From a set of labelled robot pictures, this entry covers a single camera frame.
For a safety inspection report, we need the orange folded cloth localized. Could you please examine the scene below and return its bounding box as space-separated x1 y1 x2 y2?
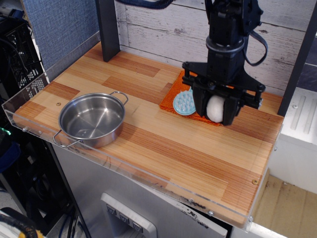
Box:
159 70 220 126

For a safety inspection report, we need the blue fabric partition panel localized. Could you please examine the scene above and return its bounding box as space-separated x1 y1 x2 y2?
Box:
22 0 100 81

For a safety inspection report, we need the black perforated crate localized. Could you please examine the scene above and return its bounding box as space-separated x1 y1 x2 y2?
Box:
0 18 45 101

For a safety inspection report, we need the dark grey left post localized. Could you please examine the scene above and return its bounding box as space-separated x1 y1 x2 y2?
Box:
95 0 120 62

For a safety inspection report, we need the white grooved side box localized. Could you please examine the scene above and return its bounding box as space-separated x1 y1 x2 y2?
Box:
268 88 317 193

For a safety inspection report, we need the dark grey post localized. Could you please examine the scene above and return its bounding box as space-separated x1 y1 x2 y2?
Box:
277 3 317 117
95 0 120 62

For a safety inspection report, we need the black braided cable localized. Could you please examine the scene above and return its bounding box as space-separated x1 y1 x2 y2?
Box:
115 0 176 10

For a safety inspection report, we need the white plush sushi toy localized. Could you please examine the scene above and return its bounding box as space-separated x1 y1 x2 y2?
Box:
206 95 225 123

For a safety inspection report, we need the clear acrylic table guard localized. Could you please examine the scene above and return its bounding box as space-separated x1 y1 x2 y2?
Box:
3 44 283 230

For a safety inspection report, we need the light blue scalp brush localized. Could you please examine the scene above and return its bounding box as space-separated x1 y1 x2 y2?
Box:
173 88 196 116

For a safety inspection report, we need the dark grey right post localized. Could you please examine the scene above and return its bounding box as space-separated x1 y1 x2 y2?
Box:
277 3 317 117

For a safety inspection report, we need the stainless steel pot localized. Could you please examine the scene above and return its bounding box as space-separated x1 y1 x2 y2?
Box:
53 91 129 148

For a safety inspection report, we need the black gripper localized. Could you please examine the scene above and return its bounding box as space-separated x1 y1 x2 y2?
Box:
182 43 265 126

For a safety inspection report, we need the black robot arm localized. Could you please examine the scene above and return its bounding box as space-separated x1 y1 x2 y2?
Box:
182 0 268 125

